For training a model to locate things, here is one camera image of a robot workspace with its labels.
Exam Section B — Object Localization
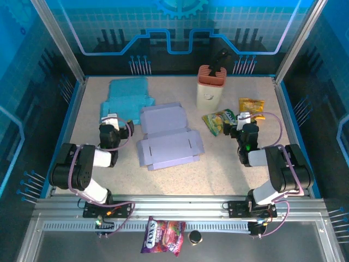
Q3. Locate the blue paper box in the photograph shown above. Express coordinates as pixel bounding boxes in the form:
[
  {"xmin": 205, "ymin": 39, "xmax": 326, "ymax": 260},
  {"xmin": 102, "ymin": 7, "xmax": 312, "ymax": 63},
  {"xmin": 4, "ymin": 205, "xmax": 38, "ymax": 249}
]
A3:
[{"xmin": 99, "ymin": 76, "xmax": 156, "ymax": 127}]

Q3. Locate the lavender paper box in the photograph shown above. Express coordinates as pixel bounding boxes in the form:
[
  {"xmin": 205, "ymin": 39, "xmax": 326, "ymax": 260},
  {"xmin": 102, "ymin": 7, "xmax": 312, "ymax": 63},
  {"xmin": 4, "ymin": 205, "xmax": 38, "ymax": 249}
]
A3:
[{"xmin": 135, "ymin": 102, "xmax": 206, "ymax": 172}]

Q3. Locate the orange yellow snack bag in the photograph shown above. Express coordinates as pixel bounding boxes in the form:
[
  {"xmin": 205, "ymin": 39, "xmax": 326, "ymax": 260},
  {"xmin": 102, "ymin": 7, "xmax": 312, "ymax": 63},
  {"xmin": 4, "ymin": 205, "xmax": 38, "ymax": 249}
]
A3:
[{"xmin": 238, "ymin": 97, "xmax": 266, "ymax": 121}]

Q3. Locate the green yellow candy bag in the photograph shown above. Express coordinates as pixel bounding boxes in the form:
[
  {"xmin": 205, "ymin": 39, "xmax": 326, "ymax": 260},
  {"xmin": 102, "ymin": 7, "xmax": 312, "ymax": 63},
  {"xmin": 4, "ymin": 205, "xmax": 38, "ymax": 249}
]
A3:
[{"xmin": 201, "ymin": 109, "xmax": 240, "ymax": 136}]

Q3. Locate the cream knife block coral top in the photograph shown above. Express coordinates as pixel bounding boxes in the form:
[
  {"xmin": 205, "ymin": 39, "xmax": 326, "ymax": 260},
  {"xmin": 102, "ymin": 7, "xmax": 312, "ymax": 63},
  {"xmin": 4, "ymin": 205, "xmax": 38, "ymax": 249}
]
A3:
[{"xmin": 196, "ymin": 64, "xmax": 227, "ymax": 111}]

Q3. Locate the small controller board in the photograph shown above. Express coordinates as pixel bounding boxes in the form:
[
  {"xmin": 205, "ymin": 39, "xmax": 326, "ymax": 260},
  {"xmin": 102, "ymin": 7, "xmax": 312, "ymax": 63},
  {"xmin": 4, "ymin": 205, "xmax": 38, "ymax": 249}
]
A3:
[
  {"xmin": 247, "ymin": 219, "xmax": 269, "ymax": 237},
  {"xmin": 94, "ymin": 217, "xmax": 115, "ymax": 237}
]

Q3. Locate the purple berries candy bag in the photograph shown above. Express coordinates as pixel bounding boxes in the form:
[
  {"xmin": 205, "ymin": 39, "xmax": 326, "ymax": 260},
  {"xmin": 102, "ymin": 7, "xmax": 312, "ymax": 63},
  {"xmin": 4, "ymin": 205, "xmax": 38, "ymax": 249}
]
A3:
[{"xmin": 140, "ymin": 216, "xmax": 186, "ymax": 257}]

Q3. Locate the black round cap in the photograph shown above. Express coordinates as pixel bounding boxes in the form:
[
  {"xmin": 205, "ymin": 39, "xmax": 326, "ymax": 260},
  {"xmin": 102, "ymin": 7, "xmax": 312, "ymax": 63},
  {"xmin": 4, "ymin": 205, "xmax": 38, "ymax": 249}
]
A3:
[{"xmin": 188, "ymin": 230, "xmax": 203, "ymax": 246}]

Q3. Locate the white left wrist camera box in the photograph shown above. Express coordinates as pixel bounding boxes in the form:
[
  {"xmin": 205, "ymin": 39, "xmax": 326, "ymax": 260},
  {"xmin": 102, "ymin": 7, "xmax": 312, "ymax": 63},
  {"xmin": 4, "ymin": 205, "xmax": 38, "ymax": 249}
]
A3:
[{"xmin": 101, "ymin": 114, "xmax": 121, "ymax": 131}]

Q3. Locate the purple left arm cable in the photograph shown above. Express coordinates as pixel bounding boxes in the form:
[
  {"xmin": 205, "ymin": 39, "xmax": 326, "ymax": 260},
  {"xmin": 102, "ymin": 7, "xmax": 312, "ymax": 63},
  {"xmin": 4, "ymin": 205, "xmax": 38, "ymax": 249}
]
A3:
[{"xmin": 67, "ymin": 116, "xmax": 136, "ymax": 239}]

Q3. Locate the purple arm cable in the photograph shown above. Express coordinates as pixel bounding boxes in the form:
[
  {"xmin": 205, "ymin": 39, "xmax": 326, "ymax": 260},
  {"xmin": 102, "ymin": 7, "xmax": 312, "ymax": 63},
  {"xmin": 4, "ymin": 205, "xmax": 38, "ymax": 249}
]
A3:
[
  {"xmin": 67, "ymin": 116, "xmax": 136, "ymax": 239},
  {"xmin": 250, "ymin": 111, "xmax": 306, "ymax": 239}
]

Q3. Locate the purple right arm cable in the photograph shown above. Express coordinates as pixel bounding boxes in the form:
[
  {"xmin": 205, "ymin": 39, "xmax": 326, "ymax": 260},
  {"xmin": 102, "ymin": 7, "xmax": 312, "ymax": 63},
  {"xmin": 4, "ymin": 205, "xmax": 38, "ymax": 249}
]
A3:
[{"xmin": 250, "ymin": 111, "xmax": 306, "ymax": 239}]

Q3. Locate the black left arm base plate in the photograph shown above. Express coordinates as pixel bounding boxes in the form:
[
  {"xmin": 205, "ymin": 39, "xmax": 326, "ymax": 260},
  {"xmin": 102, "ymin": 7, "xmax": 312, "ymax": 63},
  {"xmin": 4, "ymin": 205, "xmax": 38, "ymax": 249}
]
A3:
[{"xmin": 82, "ymin": 200, "xmax": 134, "ymax": 219}]

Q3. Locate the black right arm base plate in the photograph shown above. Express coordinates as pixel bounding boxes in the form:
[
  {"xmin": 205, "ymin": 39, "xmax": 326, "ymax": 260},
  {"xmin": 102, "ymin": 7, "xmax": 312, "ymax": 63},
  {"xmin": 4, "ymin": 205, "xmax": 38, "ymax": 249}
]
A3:
[{"xmin": 227, "ymin": 200, "xmax": 278, "ymax": 219}]

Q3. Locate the black knife handle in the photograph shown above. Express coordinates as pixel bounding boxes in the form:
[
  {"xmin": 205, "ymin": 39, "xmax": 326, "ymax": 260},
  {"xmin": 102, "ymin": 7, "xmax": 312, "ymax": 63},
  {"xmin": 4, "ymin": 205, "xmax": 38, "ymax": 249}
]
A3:
[{"xmin": 208, "ymin": 48, "xmax": 232, "ymax": 78}]

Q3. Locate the aluminium rail frame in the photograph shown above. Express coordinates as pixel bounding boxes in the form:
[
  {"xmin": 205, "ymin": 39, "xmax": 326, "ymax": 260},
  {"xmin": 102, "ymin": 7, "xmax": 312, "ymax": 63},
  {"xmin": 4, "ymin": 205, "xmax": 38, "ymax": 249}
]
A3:
[{"xmin": 32, "ymin": 195, "xmax": 329, "ymax": 222}]

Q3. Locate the slotted metal cable duct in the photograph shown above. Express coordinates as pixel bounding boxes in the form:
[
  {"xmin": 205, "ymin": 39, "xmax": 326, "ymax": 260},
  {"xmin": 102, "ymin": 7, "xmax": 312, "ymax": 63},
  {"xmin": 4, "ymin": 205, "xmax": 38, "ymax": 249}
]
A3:
[{"xmin": 43, "ymin": 221, "xmax": 253, "ymax": 233}]

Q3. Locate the aluminium corner post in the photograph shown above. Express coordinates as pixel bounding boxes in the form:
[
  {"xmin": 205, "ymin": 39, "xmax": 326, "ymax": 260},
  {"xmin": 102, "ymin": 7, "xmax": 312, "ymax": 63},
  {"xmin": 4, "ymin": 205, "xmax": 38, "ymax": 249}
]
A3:
[
  {"xmin": 274, "ymin": 0, "xmax": 328, "ymax": 84},
  {"xmin": 30, "ymin": 0, "xmax": 88, "ymax": 84}
]

